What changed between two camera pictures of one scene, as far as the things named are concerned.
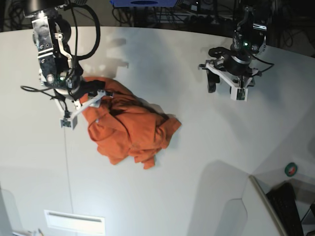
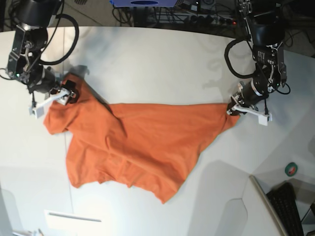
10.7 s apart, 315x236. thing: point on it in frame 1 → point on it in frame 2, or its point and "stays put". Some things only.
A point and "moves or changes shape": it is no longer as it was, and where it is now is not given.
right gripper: (231, 63) → (253, 91)
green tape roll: (291, 169) stays put
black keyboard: (283, 199) stays put
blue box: (144, 3) stays put
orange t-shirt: (123, 125) moves or changes shape
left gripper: (74, 89) → (41, 79)
